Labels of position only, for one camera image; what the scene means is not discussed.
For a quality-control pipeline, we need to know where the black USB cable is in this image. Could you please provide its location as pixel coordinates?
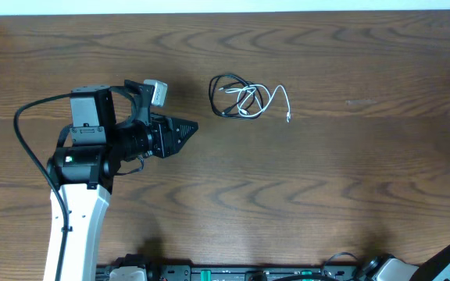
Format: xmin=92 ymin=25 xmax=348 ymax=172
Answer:
xmin=208 ymin=73 xmax=265 ymax=120

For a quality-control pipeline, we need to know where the white USB cable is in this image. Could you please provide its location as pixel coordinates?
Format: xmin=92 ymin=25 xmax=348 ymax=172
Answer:
xmin=223 ymin=84 xmax=291 ymax=123

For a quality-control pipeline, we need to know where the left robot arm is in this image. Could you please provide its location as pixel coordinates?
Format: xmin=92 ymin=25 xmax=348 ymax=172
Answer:
xmin=44 ymin=80 xmax=198 ymax=280

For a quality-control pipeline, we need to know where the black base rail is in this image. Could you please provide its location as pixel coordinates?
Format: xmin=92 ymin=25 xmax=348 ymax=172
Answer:
xmin=95 ymin=251 xmax=421 ymax=281

